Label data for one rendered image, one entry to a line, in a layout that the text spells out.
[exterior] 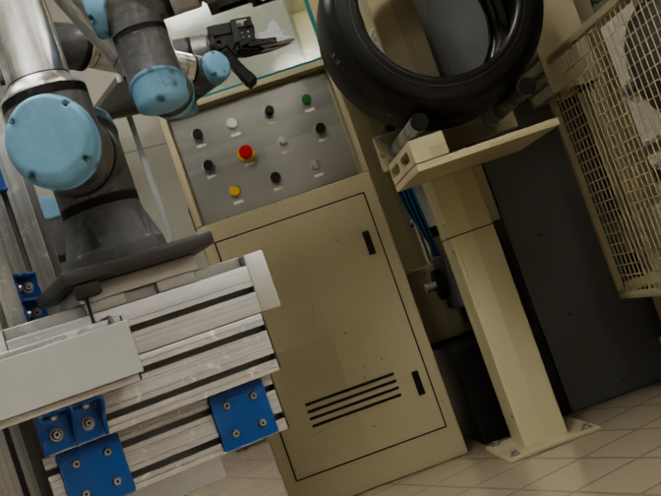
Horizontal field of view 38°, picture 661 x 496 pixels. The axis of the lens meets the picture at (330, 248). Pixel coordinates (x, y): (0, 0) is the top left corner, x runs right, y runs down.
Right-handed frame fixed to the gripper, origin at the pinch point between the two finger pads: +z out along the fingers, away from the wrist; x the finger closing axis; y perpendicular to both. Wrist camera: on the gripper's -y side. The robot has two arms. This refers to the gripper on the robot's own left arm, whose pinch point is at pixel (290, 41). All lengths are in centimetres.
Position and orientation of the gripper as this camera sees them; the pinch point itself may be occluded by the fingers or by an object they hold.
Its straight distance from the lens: 246.3
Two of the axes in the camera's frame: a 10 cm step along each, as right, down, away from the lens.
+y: -2.1, -9.7, 0.6
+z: 9.7, -2.1, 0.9
